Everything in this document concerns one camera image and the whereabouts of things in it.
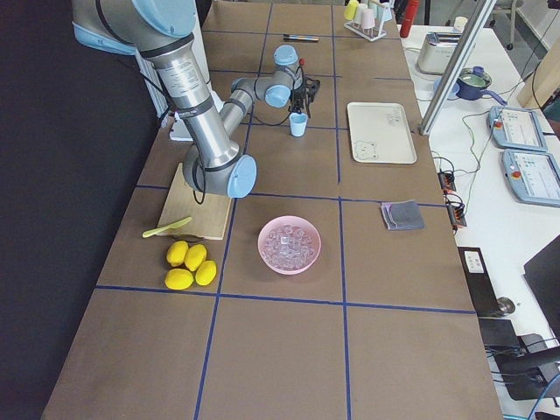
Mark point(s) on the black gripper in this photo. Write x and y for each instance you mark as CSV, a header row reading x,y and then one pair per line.
x,y
299,95

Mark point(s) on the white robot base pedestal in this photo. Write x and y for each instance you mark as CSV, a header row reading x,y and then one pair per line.
x,y
183,67

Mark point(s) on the aluminium frame post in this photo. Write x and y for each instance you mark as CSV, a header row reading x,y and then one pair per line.
x,y
457,62

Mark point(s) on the yellow cup on rack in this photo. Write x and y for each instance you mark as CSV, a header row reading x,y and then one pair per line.
x,y
350,10

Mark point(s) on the blue saucepan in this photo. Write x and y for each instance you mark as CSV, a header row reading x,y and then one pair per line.
x,y
474,82

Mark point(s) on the teach pendant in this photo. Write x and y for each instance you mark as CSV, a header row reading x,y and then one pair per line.
x,y
532,176
516,128

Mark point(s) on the teach pendant far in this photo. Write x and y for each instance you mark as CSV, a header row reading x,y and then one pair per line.
x,y
516,128

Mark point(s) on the silver toaster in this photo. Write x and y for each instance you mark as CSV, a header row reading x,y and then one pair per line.
x,y
436,51

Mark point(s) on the white wire cup rack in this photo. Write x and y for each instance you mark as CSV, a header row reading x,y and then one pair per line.
x,y
383,11

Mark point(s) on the pink bowl of ice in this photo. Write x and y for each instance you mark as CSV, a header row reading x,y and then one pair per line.
x,y
289,244

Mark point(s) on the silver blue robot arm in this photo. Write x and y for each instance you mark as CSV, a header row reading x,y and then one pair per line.
x,y
162,33

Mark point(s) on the wooden cutting board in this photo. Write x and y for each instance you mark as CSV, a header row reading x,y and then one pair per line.
x,y
209,220

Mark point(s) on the steel muddler black tip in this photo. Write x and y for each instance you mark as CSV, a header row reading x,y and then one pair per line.
x,y
300,38

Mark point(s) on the light blue plastic cup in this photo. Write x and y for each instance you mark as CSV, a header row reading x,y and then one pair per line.
x,y
298,122

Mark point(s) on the pink cup on rack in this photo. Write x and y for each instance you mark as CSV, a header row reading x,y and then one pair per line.
x,y
367,19

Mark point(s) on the cream bear print tray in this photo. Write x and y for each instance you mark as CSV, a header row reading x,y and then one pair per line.
x,y
380,134

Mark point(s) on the teach pendant near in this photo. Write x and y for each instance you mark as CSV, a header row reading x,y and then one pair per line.
x,y
532,176

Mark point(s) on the yellow-green plastic knife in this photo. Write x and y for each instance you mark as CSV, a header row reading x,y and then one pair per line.
x,y
158,230

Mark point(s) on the grey folded cloth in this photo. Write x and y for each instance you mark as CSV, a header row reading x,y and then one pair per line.
x,y
400,216

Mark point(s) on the black power strip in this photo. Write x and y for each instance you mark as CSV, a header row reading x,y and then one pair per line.
x,y
456,207

